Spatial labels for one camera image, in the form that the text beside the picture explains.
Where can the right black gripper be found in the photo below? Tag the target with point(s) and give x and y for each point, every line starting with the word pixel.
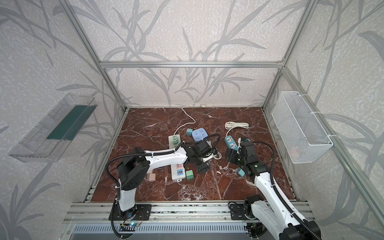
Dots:
pixel 235 157

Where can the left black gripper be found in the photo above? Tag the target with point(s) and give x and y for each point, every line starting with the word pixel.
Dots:
pixel 202 165

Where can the light green usb plug cube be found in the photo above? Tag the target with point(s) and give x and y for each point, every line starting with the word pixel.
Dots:
pixel 190 175

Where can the long white pastel power strip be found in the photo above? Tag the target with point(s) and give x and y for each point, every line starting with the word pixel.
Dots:
pixel 177 170

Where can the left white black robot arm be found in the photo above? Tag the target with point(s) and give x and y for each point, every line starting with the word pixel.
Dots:
pixel 128 171

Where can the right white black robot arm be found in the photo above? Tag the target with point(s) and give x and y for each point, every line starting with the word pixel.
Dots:
pixel 273 209

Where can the teal plug cube right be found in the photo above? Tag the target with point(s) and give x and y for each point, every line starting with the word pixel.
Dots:
pixel 240 172

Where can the teal plug cube near strip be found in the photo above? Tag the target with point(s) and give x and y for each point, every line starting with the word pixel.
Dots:
pixel 189 132

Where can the pink plug cube lower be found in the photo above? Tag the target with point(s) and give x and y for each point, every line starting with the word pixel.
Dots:
pixel 151 177

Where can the square blue power strip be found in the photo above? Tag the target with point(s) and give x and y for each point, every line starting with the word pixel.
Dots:
pixel 199 134

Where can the teal power strip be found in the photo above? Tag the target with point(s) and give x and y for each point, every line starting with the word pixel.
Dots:
pixel 231 143

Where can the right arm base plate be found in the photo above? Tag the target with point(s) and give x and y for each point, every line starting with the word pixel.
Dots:
pixel 243 211

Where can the white wire mesh basket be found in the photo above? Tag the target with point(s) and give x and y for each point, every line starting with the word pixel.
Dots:
pixel 303 135

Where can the aluminium front rail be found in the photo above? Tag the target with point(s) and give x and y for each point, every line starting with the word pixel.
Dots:
pixel 161 212

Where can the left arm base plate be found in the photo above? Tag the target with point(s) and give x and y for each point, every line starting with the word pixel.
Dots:
pixel 140 212

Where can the clear plastic wall tray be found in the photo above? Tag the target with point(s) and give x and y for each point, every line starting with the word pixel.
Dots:
pixel 50 138

